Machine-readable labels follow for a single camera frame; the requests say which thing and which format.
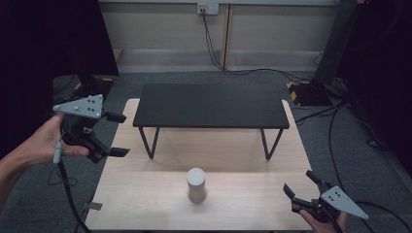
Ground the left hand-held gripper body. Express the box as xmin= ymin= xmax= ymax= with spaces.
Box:
xmin=52 ymin=93 xmax=112 ymax=165

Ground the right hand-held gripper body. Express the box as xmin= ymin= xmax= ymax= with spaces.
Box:
xmin=291 ymin=180 xmax=370 ymax=224

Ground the person's right hand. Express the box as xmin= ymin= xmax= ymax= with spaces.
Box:
xmin=298 ymin=209 xmax=348 ymax=233

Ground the person's left hand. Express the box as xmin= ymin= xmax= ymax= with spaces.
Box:
xmin=18 ymin=113 xmax=90 ymax=166

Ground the dark stand with striped base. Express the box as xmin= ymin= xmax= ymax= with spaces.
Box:
xmin=52 ymin=73 xmax=117 ymax=100

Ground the grey tape piece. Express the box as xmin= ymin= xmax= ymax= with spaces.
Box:
xmin=80 ymin=200 xmax=104 ymax=212

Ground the stand base with striped tape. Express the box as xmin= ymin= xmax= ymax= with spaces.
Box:
xmin=286 ymin=80 xmax=334 ymax=108

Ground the black low shelf table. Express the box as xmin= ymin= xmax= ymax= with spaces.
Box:
xmin=132 ymin=83 xmax=291 ymax=161

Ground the black curtain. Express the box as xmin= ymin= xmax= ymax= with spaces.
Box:
xmin=0 ymin=0 xmax=120 ymax=160
xmin=335 ymin=0 xmax=412 ymax=178

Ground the black stand column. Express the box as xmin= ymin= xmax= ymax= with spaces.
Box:
xmin=312 ymin=0 xmax=361 ymax=87

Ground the grey cable plug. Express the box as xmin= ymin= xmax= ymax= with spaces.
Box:
xmin=52 ymin=140 xmax=63 ymax=165

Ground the black floor cable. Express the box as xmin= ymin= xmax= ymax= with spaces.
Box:
xmin=293 ymin=100 xmax=351 ymax=195

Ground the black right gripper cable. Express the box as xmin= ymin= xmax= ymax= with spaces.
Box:
xmin=354 ymin=200 xmax=412 ymax=233

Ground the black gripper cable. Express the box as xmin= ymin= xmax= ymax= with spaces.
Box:
xmin=354 ymin=200 xmax=412 ymax=233
xmin=57 ymin=160 xmax=93 ymax=233

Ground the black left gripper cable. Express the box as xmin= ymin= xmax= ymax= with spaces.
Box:
xmin=57 ymin=160 xmax=93 ymax=233

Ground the black wall socket cable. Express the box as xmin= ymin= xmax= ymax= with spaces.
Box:
xmin=201 ymin=12 xmax=314 ymax=83

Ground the white wall socket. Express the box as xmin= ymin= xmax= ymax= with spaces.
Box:
xmin=196 ymin=2 xmax=220 ymax=16

